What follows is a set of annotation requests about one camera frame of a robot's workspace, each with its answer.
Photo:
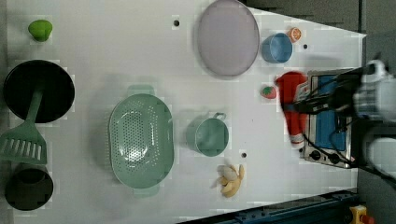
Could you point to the green slotted spatula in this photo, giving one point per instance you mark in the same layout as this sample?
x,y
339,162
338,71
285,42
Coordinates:
x,y
25,143

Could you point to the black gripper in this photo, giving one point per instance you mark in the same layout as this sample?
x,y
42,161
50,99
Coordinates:
x,y
341,99

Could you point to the green measuring cup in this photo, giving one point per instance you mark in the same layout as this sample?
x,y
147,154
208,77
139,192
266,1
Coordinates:
x,y
208,135

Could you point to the red ketchup bottle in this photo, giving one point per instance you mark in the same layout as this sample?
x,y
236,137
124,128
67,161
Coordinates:
x,y
292,86

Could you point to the black cup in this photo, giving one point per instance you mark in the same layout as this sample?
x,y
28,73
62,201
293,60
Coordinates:
x,y
29,188

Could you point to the green perforated strainer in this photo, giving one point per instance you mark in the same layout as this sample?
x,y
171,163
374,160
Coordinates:
x,y
141,141

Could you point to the blue bowl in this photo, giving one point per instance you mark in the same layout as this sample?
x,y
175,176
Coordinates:
x,y
277,48

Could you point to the yellow red emergency button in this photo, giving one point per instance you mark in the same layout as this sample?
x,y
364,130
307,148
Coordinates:
x,y
360,216

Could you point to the black round bowl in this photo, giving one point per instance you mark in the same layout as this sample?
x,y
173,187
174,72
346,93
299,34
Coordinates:
x,y
58,90

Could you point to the peeled banana toy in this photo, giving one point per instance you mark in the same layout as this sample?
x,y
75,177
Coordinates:
x,y
230,179

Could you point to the green pear toy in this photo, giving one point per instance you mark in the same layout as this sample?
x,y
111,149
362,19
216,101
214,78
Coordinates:
x,y
40,30

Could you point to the lilac round plate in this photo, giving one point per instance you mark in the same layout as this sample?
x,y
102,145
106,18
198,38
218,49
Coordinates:
x,y
228,38

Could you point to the red strawberry toy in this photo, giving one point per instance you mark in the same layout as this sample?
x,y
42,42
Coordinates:
x,y
268,92

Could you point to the orange slice toy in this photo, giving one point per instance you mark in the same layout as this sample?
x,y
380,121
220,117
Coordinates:
x,y
294,34

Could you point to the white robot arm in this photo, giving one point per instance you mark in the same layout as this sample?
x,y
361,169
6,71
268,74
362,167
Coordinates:
x,y
367,92

